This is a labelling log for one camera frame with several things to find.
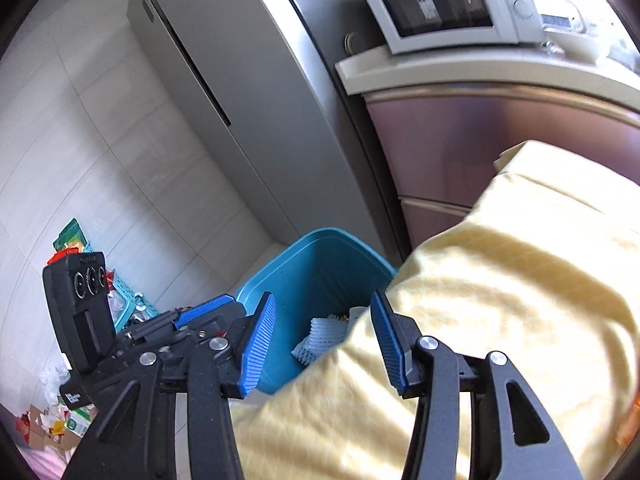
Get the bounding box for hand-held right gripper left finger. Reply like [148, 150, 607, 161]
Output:
[65, 292, 278, 480]

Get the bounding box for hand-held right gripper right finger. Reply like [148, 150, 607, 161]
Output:
[370, 289, 586, 480]

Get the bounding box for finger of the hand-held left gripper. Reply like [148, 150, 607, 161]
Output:
[175, 296, 246, 338]

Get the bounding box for white foam fruit net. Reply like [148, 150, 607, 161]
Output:
[291, 317, 351, 366]

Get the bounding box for blue plastic bin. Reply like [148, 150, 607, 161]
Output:
[235, 227, 398, 396]

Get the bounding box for turquoise plastic basket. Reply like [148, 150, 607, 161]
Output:
[82, 242, 161, 333]

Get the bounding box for green box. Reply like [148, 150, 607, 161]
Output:
[54, 218, 86, 253]

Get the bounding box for pile of paper clutter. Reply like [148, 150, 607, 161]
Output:
[15, 360, 98, 456]

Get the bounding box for yellow printed tablecloth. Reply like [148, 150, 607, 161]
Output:
[227, 140, 640, 480]

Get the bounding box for pink garment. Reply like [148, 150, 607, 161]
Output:
[15, 440, 76, 480]

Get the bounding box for pink base cabinets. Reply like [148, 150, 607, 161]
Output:
[365, 92, 640, 261]

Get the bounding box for grey refrigerator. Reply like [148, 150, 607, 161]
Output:
[127, 0, 401, 261]

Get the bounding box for kitchen counter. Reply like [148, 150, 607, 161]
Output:
[334, 45, 640, 126]

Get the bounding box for white microwave oven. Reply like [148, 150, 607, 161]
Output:
[360, 0, 543, 56]

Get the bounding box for wide white bowl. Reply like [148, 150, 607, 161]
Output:
[542, 30, 611, 63]

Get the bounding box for glass kettle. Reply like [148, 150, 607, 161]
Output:
[537, 0, 588, 33]

